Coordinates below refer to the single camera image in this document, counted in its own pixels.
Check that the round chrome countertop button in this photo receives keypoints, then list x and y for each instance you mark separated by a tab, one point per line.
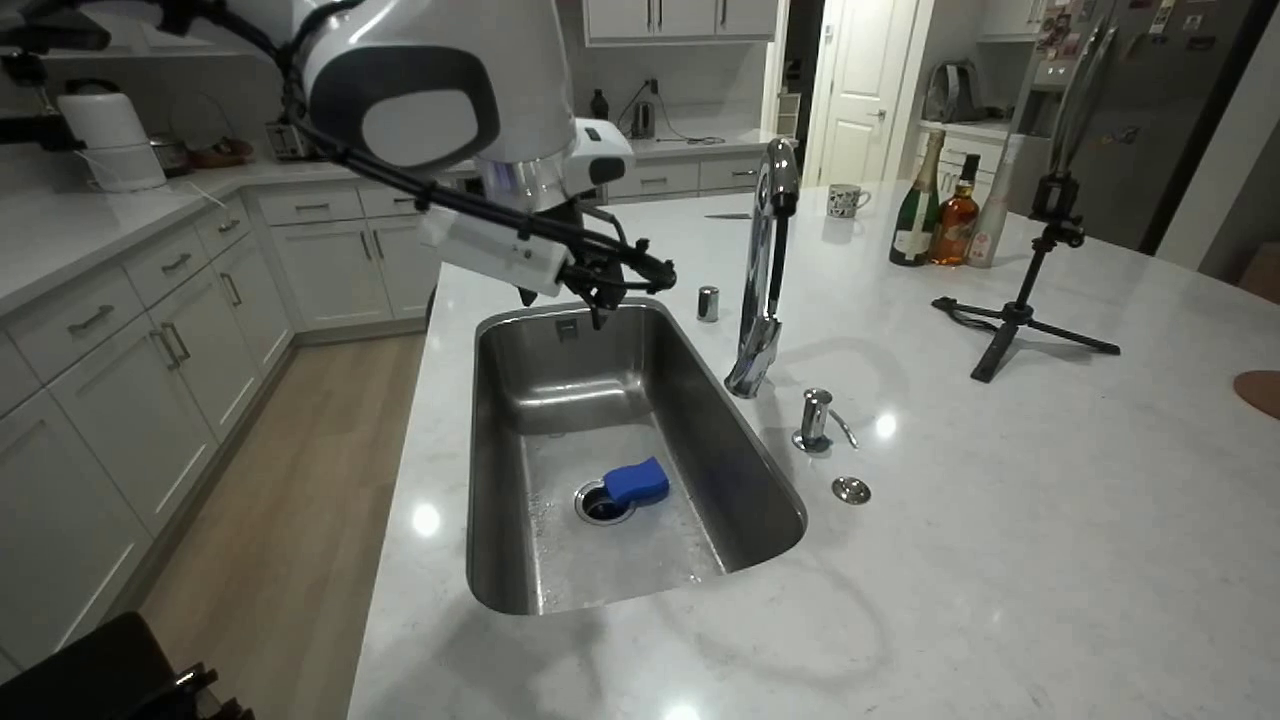
853	489

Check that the chrome soap dispenser pump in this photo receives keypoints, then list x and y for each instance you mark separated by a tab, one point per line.
812	423

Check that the patterned mug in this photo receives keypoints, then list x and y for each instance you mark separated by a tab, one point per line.
844	201

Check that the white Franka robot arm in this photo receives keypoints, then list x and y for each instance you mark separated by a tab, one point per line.
425	83

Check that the chrome gooseneck faucet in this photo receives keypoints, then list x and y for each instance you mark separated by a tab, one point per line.
768	212

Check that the small chrome cylinder cap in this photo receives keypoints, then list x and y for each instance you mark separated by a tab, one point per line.
710	302

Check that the green champagne bottle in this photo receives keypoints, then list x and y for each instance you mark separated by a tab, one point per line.
912	223

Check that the white interior door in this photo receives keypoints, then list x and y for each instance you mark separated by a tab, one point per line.
865	95

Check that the stainless steel sink basin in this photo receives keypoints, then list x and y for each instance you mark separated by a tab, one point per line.
532	387

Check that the blue sponge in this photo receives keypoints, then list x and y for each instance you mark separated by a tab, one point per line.
637	482

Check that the black camera tripod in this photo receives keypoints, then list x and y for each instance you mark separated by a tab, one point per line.
1020	312

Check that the dark refrigerator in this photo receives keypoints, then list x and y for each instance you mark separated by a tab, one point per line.
1160	123

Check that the white small side cabinet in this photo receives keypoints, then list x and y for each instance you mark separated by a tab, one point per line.
968	153

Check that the white paper towel roll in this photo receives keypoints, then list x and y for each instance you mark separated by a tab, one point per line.
110	141

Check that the white rear base cabinets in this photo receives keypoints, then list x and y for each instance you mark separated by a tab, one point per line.
332	267

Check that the brown round coaster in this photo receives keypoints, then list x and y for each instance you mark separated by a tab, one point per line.
1263	393

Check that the background sink faucet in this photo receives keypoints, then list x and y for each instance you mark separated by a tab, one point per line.
645	114

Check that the metal kettle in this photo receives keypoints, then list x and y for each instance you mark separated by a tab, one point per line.
950	91

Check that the small dark bottle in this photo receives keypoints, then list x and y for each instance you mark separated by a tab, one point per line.
601	107

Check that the white upper wall cabinets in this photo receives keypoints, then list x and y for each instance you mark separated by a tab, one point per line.
683	16

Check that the white side base cabinets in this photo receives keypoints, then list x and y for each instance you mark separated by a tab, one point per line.
122	387

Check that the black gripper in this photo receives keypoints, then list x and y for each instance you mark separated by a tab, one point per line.
601	267

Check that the black robot stand base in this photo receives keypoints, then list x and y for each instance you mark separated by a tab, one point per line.
93	674

